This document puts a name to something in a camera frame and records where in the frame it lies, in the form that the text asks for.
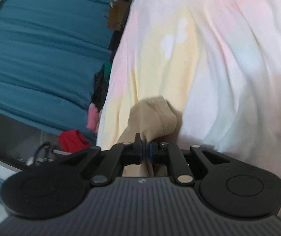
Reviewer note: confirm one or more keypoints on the pink garment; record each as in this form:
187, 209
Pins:
93, 118

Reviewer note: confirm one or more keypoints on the pastel tie-dye bed sheet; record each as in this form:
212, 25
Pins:
217, 63

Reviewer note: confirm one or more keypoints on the red garment on stand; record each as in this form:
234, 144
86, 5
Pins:
73, 141

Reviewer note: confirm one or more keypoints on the green garment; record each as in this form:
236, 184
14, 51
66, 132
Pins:
107, 71

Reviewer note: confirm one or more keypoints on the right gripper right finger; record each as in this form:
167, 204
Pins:
169, 160

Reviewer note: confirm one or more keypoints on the black garment pile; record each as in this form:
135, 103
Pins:
100, 89

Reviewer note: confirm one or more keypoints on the silver tripod stand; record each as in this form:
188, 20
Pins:
45, 153

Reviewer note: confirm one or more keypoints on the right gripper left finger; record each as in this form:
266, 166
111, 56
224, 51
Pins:
112, 162

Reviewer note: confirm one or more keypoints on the tan hoodie jacket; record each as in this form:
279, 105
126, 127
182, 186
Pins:
154, 119

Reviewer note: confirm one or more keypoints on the right blue curtain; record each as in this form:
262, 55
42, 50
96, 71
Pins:
50, 51

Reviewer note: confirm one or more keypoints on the brown paper bag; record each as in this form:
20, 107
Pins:
116, 14

